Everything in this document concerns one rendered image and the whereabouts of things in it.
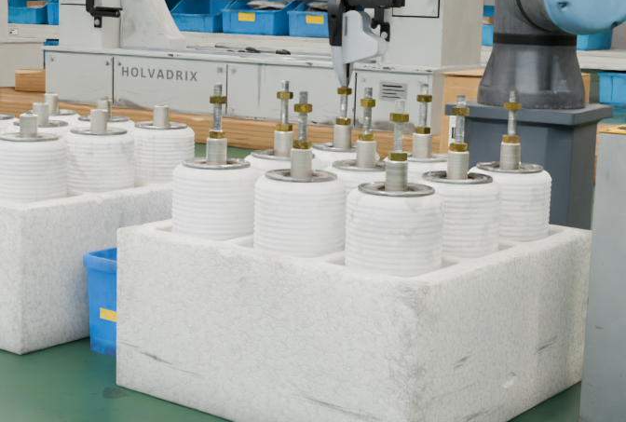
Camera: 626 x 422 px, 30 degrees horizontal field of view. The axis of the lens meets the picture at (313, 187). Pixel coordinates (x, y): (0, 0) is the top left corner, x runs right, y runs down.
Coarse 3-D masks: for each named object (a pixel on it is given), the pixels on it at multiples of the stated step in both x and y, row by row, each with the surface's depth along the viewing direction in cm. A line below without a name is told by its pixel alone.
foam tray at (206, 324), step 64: (128, 256) 127; (192, 256) 122; (256, 256) 116; (320, 256) 117; (448, 256) 119; (512, 256) 120; (576, 256) 132; (128, 320) 128; (192, 320) 123; (256, 320) 117; (320, 320) 112; (384, 320) 108; (448, 320) 110; (512, 320) 121; (576, 320) 134; (128, 384) 130; (192, 384) 124; (256, 384) 118; (320, 384) 113; (384, 384) 108; (448, 384) 112; (512, 384) 123
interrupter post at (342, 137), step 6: (336, 126) 146; (342, 126) 146; (348, 126) 146; (336, 132) 146; (342, 132) 146; (348, 132) 146; (336, 138) 146; (342, 138) 146; (348, 138) 146; (336, 144) 146; (342, 144) 146; (348, 144) 146
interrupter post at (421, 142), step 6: (414, 138) 139; (420, 138) 139; (426, 138) 139; (414, 144) 140; (420, 144) 139; (426, 144) 139; (414, 150) 140; (420, 150) 139; (426, 150) 139; (414, 156) 140; (420, 156) 139; (426, 156) 139
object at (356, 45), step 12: (348, 12) 142; (348, 24) 142; (360, 24) 142; (348, 36) 143; (360, 36) 142; (336, 48) 142; (348, 48) 143; (360, 48) 142; (372, 48) 142; (336, 60) 143; (348, 60) 143; (360, 60) 143; (336, 72) 144
